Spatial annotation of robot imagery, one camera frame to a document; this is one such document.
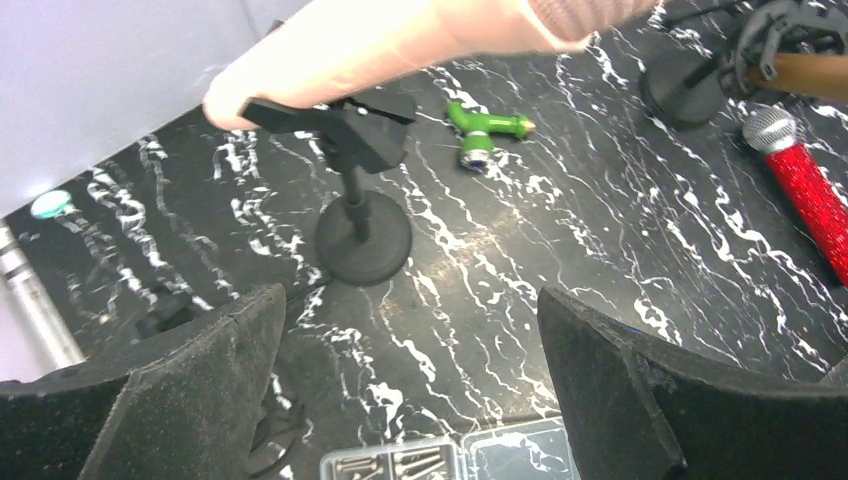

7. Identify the black round base clip stand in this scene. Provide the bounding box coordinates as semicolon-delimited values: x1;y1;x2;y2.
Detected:
240;89;416;286

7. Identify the red glitter microphone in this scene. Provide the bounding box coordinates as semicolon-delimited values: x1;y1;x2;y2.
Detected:
742;106;847;285

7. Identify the green hose splitter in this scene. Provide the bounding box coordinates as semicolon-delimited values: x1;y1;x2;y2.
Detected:
446;102;536;172

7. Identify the black round base shock stand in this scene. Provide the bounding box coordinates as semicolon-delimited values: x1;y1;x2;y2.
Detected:
640;1;847;129

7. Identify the gold microphone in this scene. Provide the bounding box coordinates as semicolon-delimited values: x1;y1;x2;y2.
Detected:
746;53;847;103

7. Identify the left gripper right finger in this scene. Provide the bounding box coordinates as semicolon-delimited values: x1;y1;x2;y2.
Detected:
537;288;847;479

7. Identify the clear plastic screw box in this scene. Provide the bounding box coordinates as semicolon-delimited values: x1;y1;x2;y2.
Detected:
320;418;580;479

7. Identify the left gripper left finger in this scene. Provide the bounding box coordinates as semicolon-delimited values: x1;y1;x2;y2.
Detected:
1;284;286;479

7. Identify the pink microphone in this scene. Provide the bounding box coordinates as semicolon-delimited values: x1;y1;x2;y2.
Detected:
202;0;654;130

